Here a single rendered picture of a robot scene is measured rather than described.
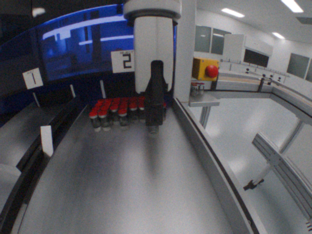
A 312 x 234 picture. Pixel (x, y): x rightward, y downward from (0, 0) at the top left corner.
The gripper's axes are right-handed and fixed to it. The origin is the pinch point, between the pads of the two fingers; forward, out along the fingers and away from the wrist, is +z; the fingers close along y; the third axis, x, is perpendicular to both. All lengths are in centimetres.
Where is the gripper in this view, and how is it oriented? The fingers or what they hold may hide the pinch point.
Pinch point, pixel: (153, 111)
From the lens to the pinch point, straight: 22.2
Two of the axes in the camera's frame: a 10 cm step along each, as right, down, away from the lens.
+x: 9.9, -0.7, 1.1
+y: 1.3, 5.3, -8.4
